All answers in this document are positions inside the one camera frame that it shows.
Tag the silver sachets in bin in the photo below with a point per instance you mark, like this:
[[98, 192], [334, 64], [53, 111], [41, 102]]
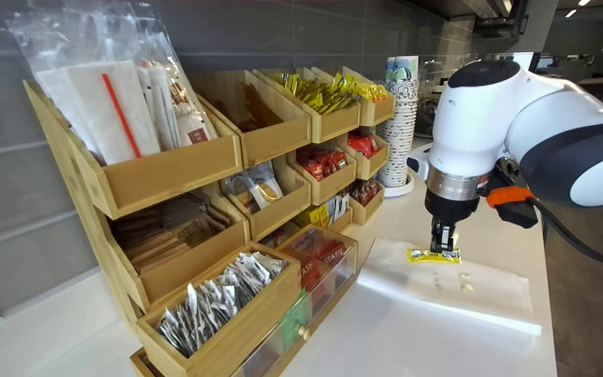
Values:
[[214, 302]]

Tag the stack of patterned paper cups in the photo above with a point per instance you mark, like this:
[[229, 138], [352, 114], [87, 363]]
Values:
[[398, 132]]

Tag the white paper towel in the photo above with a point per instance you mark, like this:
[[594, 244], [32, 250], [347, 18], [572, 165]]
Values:
[[502, 296]]

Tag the yellow sachets in top bin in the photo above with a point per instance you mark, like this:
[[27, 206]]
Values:
[[340, 92]]

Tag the red sachets in middle bin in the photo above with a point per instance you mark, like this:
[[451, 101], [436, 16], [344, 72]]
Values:
[[322, 161]]

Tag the clear acrylic tea box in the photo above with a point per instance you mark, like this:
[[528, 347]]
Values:
[[330, 267]]

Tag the brown napkins in bin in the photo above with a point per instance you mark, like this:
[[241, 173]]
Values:
[[164, 231]]

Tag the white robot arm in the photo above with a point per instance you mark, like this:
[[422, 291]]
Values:
[[491, 108]]

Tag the clear bag of napkins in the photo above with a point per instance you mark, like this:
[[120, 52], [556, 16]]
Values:
[[87, 59]]

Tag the yellow mayonnaise sachet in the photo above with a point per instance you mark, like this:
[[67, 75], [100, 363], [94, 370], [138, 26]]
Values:
[[426, 255]]

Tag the white round cup tray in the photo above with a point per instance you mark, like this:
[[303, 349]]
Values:
[[401, 191]]

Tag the bag of wooden stirrers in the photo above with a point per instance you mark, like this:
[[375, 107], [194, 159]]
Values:
[[172, 102]]

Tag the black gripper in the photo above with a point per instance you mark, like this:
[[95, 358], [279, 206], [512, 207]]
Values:
[[445, 216]]

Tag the wooden condiment organizer rack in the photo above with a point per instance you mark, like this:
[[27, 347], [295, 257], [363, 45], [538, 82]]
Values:
[[212, 250]]

